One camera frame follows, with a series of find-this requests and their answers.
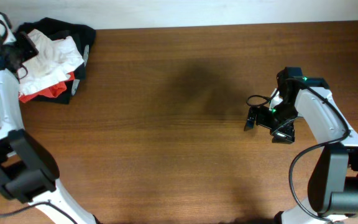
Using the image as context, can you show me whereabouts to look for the white printed t-shirt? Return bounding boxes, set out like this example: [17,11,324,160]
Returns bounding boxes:
[17,29,84,96]

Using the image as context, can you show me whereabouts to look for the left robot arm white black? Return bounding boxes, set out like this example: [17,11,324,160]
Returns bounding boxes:
[0,12,99,223]

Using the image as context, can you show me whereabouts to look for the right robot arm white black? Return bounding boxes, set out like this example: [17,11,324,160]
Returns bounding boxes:
[244,67,358,224]

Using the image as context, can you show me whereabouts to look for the red folded t-shirt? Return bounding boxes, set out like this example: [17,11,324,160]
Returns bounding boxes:
[19,72,75,103]

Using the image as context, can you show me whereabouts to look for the black folded garment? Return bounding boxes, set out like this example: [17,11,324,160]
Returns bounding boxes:
[17,17,96,105]

